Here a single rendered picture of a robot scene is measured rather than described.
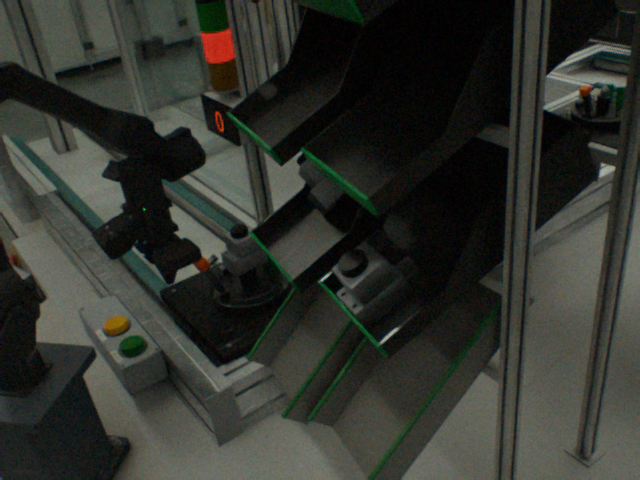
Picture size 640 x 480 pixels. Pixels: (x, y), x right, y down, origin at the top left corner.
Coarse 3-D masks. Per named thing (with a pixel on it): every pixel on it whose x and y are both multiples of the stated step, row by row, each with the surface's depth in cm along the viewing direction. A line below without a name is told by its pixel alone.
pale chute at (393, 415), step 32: (480, 288) 76; (448, 320) 77; (480, 320) 74; (416, 352) 79; (448, 352) 76; (480, 352) 70; (352, 384) 82; (384, 384) 81; (416, 384) 77; (448, 384) 70; (320, 416) 83; (352, 416) 83; (384, 416) 79; (416, 416) 70; (352, 448) 81; (384, 448) 77; (416, 448) 73
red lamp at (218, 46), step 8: (216, 32) 112; (224, 32) 112; (208, 40) 112; (216, 40) 112; (224, 40) 112; (208, 48) 113; (216, 48) 113; (224, 48) 113; (232, 48) 115; (208, 56) 114; (216, 56) 113; (224, 56) 114; (232, 56) 115
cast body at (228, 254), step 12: (240, 228) 109; (252, 228) 110; (228, 240) 109; (240, 240) 107; (252, 240) 108; (228, 252) 110; (240, 252) 108; (252, 252) 109; (264, 252) 111; (228, 264) 110; (240, 264) 109; (252, 264) 110
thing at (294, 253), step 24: (288, 216) 86; (312, 216) 84; (336, 216) 81; (360, 216) 75; (384, 216) 76; (264, 240) 85; (288, 240) 83; (312, 240) 81; (336, 240) 78; (360, 240) 76; (288, 264) 80; (312, 264) 75
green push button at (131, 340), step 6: (132, 336) 108; (138, 336) 107; (120, 342) 107; (126, 342) 106; (132, 342) 106; (138, 342) 106; (144, 342) 107; (120, 348) 105; (126, 348) 105; (132, 348) 105; (138, 348) 105; (126, 354) 105; (132, 354) 105
